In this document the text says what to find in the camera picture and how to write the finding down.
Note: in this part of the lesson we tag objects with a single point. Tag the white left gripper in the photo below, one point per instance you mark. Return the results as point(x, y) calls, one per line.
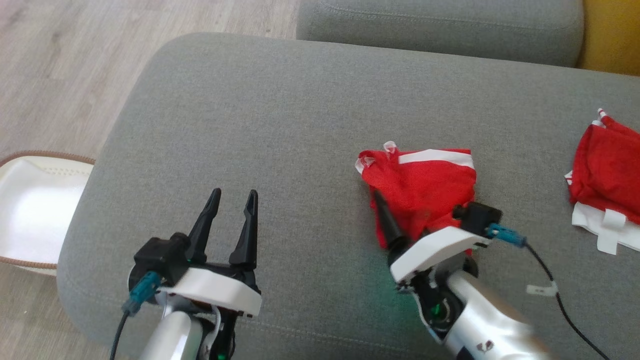
point(215, 290)

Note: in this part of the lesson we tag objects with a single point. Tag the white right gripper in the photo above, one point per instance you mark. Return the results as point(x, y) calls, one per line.
point(435, 250)

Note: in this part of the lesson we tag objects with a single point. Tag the red shorts white stripe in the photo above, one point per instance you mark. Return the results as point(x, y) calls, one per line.
point(420, 185)

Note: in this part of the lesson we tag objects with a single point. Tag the red basketball jersey white sleeves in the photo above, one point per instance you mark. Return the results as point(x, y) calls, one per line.
point(607, 170)

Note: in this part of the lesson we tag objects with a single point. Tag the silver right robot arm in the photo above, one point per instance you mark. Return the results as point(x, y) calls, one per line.
point(490, 325)

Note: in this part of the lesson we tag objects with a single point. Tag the white laundry basket brown rim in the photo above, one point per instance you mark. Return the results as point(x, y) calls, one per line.
point(35, 210)

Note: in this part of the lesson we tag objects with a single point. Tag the grey sofa seat cushion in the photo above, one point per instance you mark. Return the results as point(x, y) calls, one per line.
point(440, 30)

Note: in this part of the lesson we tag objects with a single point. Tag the yellow sofa back cushion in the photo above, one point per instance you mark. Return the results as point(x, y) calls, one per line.
point(612, 35)

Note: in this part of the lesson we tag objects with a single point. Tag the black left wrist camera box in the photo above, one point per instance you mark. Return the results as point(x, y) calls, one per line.
point(160, 255)

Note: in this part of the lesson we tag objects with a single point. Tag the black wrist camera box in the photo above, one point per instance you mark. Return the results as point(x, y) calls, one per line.
point(480, 215)
point(160, 255)

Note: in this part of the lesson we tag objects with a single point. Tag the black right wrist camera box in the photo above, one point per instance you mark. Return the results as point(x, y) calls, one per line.
point(480, 215)

